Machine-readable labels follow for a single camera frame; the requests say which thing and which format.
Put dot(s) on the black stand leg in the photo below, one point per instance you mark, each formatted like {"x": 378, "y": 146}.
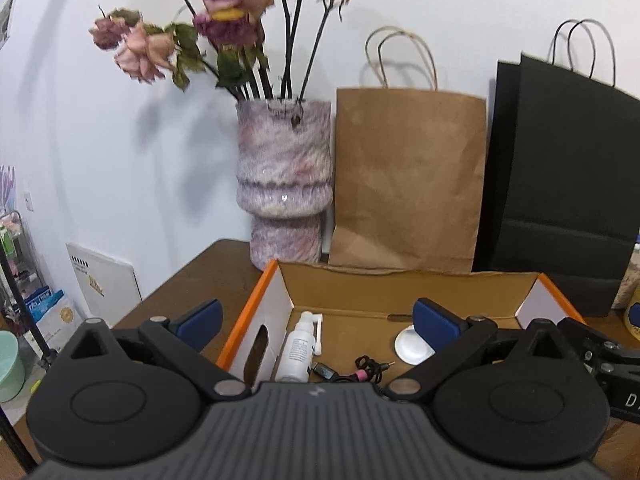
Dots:
{"x": 15, "y": 440}

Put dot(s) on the white wall outlet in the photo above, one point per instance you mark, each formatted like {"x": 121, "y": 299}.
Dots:
{"x": 28, "y": 201}

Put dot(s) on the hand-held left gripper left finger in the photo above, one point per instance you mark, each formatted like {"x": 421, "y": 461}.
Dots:
{"x": 205, "y": 321}

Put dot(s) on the white ribbed bottle cap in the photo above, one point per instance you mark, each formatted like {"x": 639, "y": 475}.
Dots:
{"x": 406, "y": 347}

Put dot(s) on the red cardboard box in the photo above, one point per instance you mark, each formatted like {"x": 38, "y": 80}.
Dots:
{"x": 350, "y": 290}

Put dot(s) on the wall picture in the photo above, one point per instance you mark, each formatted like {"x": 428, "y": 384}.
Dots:
{"x": 7, "y": 17}

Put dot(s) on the white board with label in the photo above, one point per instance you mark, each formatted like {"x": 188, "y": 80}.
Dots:
{"x": 102, "y": 280}

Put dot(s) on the white spray bottle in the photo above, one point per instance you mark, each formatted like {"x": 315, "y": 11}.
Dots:
{"x": 296, "y": 355}

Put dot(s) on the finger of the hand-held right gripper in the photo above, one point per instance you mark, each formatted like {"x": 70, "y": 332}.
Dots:
{"x": 595, "y": 342}

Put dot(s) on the purple mottled ceramic vase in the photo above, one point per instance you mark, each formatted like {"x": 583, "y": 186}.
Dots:
{"x": 282, "y": 175}

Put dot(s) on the black light stand pole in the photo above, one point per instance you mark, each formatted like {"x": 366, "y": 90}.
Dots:
{"x": 27, "y": 315}

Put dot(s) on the brown paper bag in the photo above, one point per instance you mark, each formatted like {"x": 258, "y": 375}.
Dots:
{"x": 407, "y": 180}

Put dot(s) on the green plastic bucket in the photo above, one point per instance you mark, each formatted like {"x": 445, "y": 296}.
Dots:
{"x": 10, "y": 367}

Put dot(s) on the black paper bag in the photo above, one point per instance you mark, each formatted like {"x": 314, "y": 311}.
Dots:
{"x": 565, "y": 185}

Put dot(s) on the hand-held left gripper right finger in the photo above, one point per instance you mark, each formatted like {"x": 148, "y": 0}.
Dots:
{"x": 434, "y": 325}

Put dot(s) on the dried pink roses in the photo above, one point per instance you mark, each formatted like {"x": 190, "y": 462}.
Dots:
{"x": 225, "y": 15}

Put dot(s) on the blue and white packets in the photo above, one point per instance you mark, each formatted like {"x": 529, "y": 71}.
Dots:
{"x": 55, "y": 317}

